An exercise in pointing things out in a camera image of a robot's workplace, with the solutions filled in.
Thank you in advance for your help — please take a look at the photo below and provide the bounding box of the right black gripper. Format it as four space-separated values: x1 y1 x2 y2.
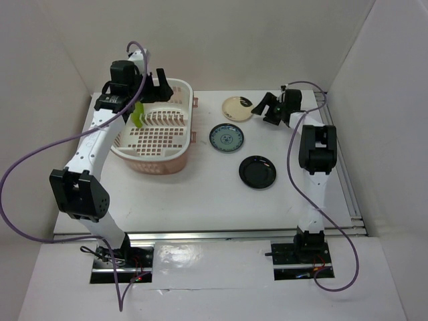
251 93 287 126

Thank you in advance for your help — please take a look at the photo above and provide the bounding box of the lime green plate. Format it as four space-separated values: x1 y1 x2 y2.
130 102 144 128

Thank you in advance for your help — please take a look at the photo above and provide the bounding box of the cream plate with black patch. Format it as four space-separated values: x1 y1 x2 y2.
221 96 253 122

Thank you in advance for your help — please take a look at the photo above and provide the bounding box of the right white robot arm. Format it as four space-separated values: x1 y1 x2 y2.
251 86 337 263

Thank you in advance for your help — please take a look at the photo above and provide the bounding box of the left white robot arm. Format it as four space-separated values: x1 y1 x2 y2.
49 58 173 267

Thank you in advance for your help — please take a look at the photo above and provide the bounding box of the white pink dish rack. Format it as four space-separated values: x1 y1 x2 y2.
111 78 198 175

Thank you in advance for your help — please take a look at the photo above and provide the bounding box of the blue patterned plate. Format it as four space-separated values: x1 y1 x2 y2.
209 123 245 153

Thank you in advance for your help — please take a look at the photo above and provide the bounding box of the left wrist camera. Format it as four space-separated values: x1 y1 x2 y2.
128 49 150 75

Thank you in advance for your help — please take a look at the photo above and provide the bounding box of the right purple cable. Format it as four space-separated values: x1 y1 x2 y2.
286 80 361 292

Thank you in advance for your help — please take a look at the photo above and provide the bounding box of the purple cable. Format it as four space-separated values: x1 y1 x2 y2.
286 80 361 292
0 41 154 312

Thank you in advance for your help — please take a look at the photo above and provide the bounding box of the aluminium rail frame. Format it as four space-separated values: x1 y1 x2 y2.
49 90 368 244

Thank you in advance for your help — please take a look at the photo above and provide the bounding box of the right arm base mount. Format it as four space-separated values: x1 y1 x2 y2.
264 243 334 281

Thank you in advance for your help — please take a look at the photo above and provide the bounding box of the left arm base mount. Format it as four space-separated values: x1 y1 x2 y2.
80 246 154 284

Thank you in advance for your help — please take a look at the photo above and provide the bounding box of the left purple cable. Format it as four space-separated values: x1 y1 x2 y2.
0 41 154 312

